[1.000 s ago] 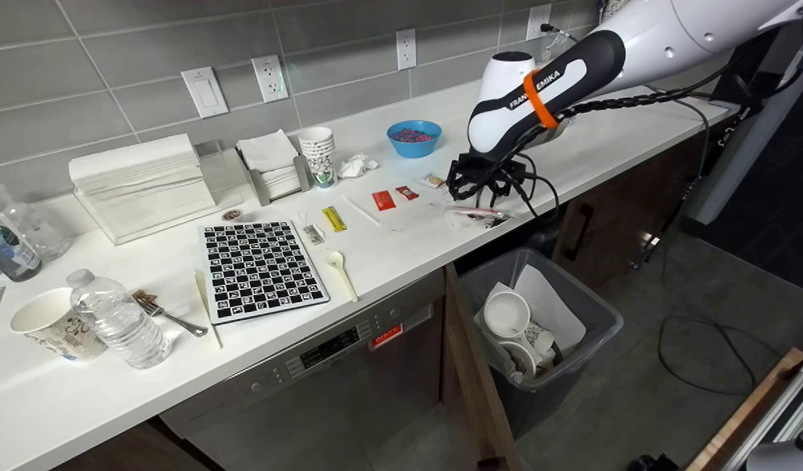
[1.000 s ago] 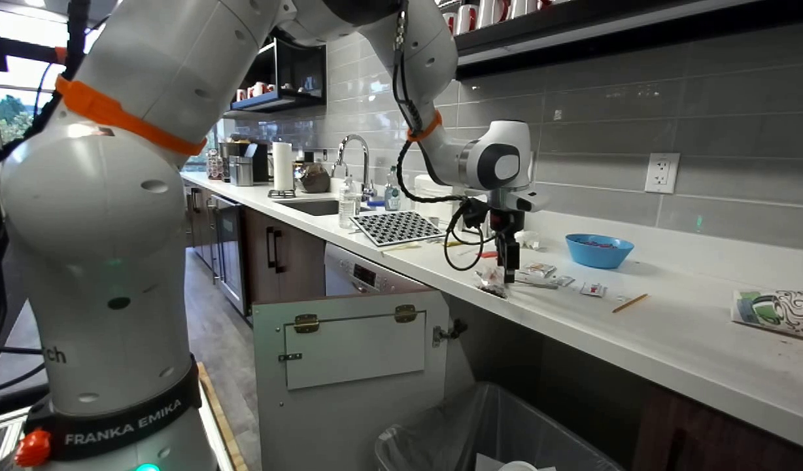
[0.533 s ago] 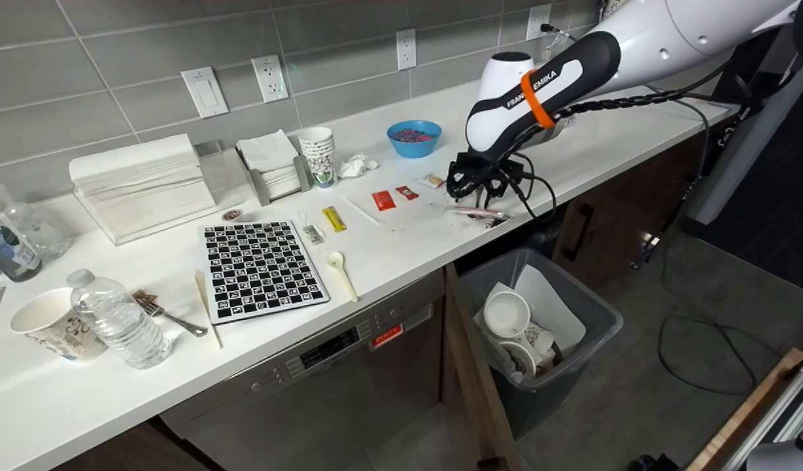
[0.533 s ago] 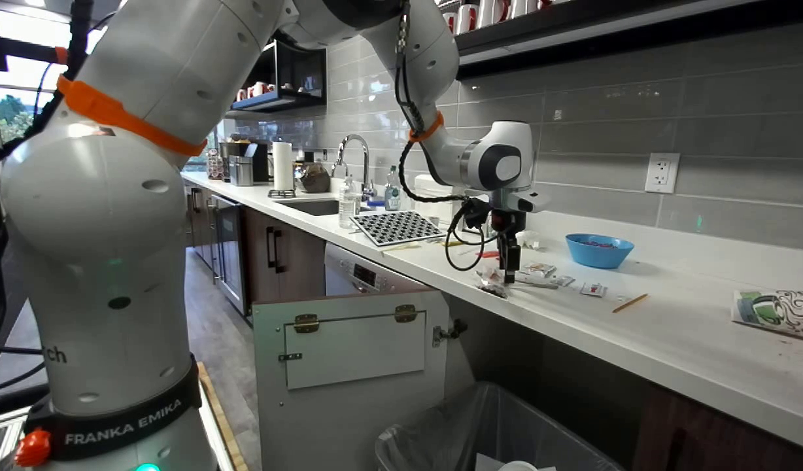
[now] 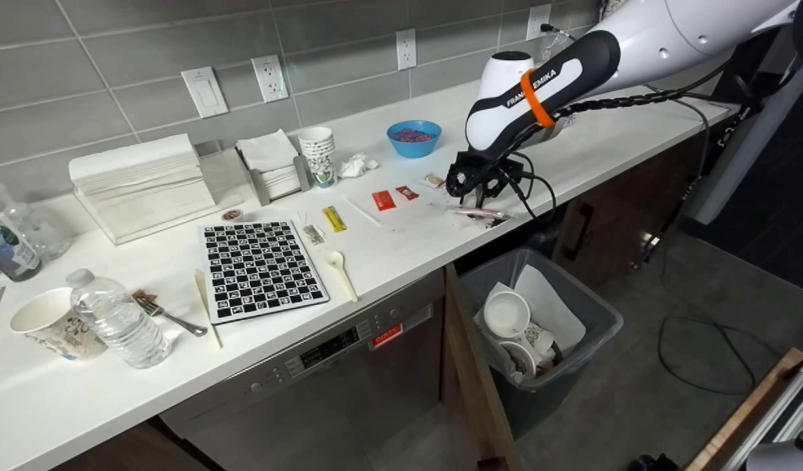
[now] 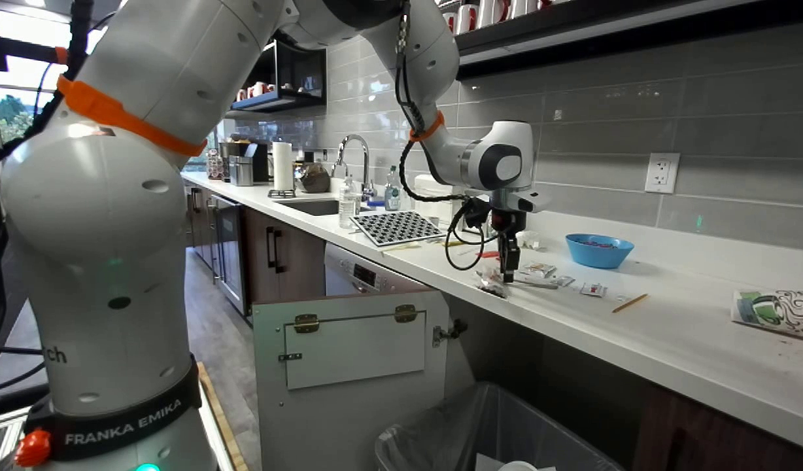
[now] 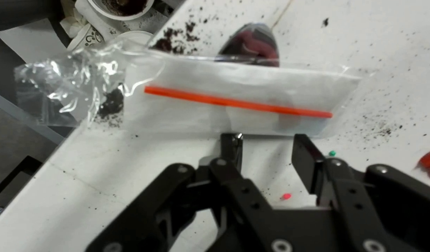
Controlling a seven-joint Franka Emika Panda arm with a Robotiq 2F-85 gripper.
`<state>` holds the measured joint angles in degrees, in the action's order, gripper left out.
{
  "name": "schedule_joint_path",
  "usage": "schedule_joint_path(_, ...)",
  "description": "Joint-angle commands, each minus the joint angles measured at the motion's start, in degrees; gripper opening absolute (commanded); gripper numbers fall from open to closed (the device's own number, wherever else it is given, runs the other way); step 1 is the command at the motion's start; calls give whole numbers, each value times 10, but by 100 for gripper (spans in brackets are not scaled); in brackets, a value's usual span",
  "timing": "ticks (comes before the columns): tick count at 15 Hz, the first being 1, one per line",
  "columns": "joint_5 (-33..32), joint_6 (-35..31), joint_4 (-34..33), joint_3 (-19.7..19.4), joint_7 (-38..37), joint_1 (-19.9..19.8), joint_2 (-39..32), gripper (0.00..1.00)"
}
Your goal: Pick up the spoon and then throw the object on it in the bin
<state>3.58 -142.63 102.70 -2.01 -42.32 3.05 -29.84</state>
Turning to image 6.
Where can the brown base cabinet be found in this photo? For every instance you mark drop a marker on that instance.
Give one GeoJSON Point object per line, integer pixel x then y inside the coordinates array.
{"type": "Point", "coordinates": [298, 262]}

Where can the grey dishwasher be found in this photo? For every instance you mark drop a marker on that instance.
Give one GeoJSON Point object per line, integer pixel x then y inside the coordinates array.
{"type": "Point", "coordinates": [357, 276]}

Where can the steel sink basin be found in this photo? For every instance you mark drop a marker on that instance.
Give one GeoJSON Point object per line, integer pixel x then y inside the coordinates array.
{"type": "Point", "coordinates": [316, 208]}

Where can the dark brown cabinet front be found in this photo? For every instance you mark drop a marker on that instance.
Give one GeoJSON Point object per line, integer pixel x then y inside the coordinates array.
{"type": "Point", "coordinates": [722, 434]}

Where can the dark wall shelf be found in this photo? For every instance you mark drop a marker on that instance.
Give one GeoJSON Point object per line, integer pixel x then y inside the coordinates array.
{"type": "Point", "coordinates": [637, 29]}

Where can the black horizontal bar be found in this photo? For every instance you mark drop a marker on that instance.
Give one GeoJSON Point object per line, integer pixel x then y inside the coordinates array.
{"type": "Point", "coordinates": [25, 47]}

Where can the short wooden stick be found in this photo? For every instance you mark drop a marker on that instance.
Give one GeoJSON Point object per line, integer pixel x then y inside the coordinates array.
{"type": "Point", "coordinates": [632, 301]}

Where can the chrome faucet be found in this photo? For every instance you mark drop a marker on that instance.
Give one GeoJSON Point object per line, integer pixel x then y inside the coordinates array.
{"type": "Point", "coordinates": [367, 170]}

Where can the grey trash bin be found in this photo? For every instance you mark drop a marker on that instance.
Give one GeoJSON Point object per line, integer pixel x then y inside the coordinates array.
{"type": "Point", "coordinates": [469, 427]}

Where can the yellow packet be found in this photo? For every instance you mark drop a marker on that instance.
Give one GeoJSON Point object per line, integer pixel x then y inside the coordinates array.
{"type": "Point", "coordinates": [456, 243]}

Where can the white red mug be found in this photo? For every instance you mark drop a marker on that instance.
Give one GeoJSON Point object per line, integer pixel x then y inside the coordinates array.
{"type": "Point", "coordinates": [469, 18]}
{"type": "Point", "coordinates": [526, 7]}
{"type": "Point", "coordinates": [496, 10]}

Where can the white wall outlet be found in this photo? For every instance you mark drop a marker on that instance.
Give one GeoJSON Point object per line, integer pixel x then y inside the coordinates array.
{"type": "Point", "coordinates": [662, 173]}

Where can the white paper sheet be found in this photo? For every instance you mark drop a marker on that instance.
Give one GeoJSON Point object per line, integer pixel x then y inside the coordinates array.
{"type": "Point", "coordinates": [490, 462]}

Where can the black undercounter fridge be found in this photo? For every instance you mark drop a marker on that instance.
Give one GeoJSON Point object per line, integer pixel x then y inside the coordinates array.
{"type": "Point", "coordinates": [225, 251]}

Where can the white sugar packet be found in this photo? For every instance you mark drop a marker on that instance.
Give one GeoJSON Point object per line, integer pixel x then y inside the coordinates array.
{"type": "Point", "coordinates": [594, 292]}

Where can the clear plastic zip bag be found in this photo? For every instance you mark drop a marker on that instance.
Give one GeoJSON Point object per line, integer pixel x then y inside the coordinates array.
{"type": "Point", "coordinates": [484, 276]}

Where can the dark glass carafe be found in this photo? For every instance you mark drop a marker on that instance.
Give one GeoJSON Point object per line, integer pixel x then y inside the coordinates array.
{"type": "Point", "coordinates": [311, 173]}

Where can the patterned packet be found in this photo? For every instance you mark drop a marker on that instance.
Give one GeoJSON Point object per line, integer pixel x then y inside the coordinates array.
{"type": "Point", "coordinates": [781, 314]}

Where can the white paper towel roll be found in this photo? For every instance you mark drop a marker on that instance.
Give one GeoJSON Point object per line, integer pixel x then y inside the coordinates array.
{"type": "Point", "coordinates": [284, 170]}

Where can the blue bowl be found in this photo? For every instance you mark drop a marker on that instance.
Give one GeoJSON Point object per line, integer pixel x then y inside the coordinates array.
{"type": "Point", "coordinates": [599, 251]}

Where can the black coffee machine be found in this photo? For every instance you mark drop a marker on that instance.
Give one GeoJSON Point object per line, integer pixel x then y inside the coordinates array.
{"type": "Point", "coordinates": [246, 164]}

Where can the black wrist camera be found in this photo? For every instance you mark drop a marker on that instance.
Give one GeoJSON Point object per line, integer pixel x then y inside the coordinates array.
{"type": "Point", "coordinates": [472, 212]}

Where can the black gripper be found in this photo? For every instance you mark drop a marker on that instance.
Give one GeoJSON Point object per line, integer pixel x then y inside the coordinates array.
{"type": "Point", "coordinates": [506, 229]}

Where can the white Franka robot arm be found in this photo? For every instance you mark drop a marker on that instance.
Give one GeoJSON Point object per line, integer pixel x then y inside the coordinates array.
{"type": "Point", "coordinates": [95, 262]}

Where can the black white patterned mat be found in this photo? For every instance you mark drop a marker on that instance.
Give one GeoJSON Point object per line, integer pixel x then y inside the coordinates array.
{"type": "Point", "coordinates": [400, 229]}

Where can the crumpled white tissue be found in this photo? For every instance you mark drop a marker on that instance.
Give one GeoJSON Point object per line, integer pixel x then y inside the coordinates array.
{"type": "Point", "coordinates": [532, 242]}

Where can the large glass window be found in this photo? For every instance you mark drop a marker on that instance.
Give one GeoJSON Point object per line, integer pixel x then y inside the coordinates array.
{"type": "Point", "coordinates": [17, 114]}

